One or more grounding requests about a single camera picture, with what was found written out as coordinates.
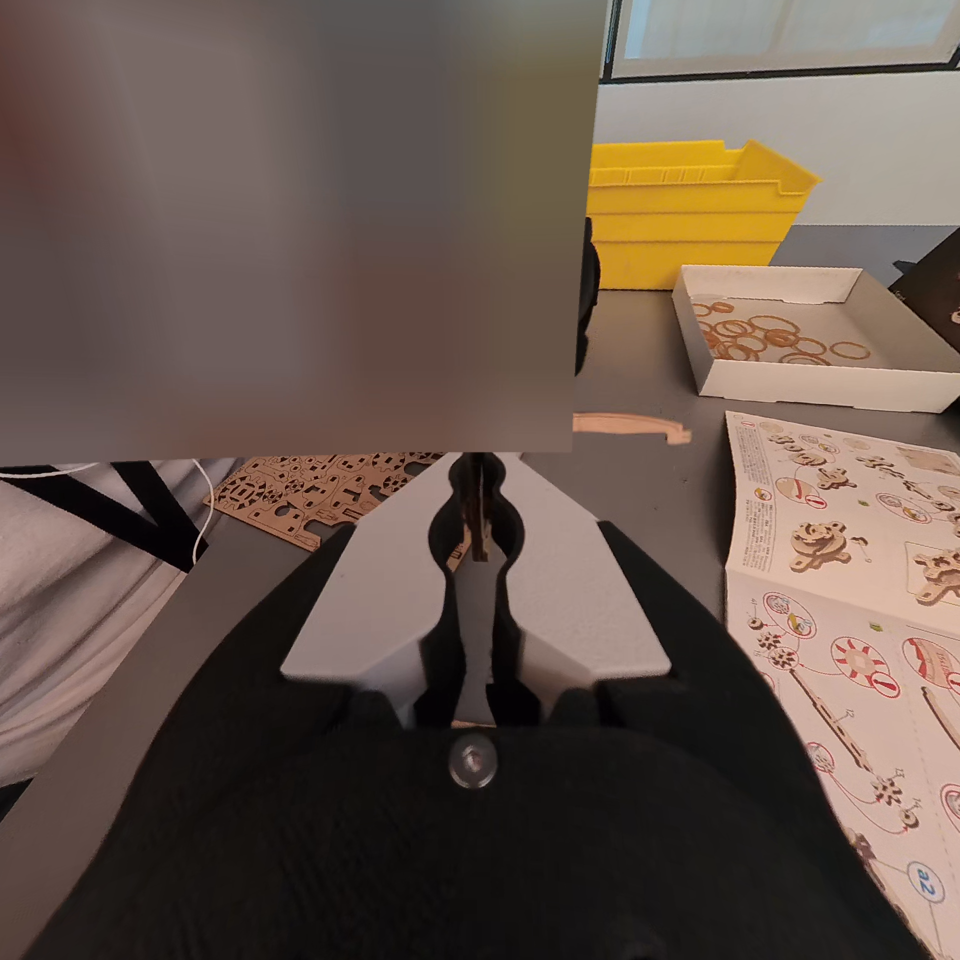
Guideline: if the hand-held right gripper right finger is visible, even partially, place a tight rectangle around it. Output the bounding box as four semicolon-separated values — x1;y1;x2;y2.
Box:
486;452;672;723

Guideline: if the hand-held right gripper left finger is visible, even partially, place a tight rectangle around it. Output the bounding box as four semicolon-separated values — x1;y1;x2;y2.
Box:
281;452;471;726

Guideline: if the wooden gear shaft assembly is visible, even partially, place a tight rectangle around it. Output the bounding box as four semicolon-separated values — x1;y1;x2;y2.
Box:
448;452;498;566

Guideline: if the laser-cut plywood parts sheet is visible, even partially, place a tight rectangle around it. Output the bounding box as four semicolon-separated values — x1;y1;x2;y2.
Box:
212;450;451;555

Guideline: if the yellow plastic bin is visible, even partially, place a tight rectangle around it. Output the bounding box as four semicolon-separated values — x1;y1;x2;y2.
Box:
587;138;823;292

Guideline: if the thin wooden strip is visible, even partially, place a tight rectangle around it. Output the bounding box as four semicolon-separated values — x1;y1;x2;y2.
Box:
573;410;693;447

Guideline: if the pile of rubber bands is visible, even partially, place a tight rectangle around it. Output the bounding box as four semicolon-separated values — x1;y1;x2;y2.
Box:
689;297;873;367

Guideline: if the illustrated instruction booklet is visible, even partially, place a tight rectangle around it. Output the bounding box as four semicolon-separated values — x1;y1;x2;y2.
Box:
723;409;960;960

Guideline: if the white cardboard box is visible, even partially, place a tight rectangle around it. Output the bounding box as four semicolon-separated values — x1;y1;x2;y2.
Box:
670;263;960;414

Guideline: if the person's white shirt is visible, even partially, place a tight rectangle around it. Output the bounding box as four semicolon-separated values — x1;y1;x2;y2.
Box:
0;459;228;790

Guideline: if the black framed window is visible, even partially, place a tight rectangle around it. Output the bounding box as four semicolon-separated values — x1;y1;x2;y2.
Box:
598;0;960;82

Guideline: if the black printed box lid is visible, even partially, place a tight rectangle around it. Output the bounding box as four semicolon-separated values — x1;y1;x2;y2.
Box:
888;228;960;355

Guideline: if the thin white cord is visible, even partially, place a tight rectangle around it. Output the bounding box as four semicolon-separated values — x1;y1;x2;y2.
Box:
0;457;217;565

